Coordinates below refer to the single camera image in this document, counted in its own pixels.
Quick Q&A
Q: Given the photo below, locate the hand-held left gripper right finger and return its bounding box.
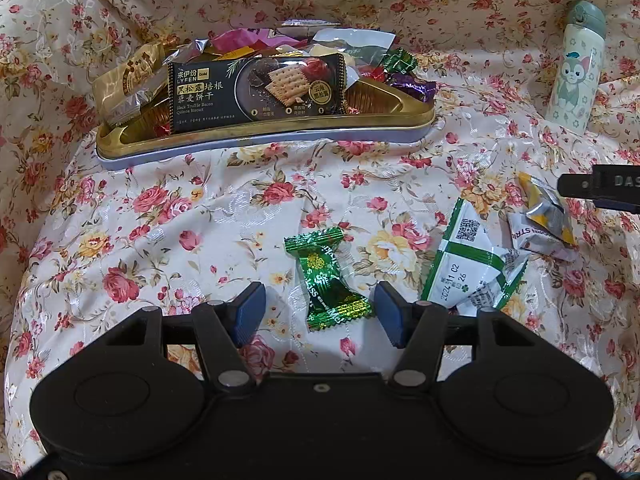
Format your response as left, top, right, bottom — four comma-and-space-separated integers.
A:
375, 281, 546, 393

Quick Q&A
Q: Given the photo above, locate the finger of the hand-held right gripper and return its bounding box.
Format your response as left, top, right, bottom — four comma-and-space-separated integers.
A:
557, 164, 640, 211

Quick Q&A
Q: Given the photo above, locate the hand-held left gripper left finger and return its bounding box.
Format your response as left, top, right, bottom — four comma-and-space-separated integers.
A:
97, 282, 267, 395

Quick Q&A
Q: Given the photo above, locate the green candy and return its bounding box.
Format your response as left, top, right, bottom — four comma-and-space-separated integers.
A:
283, 227, 376, 334

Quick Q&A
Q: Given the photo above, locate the silver yellow snack packet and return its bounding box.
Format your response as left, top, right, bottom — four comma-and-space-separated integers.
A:
506, 171, 580, 264

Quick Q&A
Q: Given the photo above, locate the green white snack packet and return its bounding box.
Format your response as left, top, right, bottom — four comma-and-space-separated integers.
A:
420, 198, 532, 319

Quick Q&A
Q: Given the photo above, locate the gold snack tray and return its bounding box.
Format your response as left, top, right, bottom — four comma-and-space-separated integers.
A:
95, 22, 436, 169

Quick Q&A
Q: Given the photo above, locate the black cracker packet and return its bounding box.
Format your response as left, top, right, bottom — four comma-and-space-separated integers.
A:
166, 52, 349, 136

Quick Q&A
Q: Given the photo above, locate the gold biscuit packet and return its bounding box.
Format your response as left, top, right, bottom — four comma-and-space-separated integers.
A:
92, 42, 169, 129

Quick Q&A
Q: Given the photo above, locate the pile of assorted snacks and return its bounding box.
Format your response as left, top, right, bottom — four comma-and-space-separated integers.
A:
150, 20, 436, 118

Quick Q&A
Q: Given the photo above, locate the white cartoon water bottle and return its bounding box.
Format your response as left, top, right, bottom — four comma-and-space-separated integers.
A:
544, 0, 607, 134

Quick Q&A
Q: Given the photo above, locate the floral printed cloth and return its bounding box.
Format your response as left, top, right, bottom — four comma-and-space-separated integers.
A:
0, 0, 640, 480

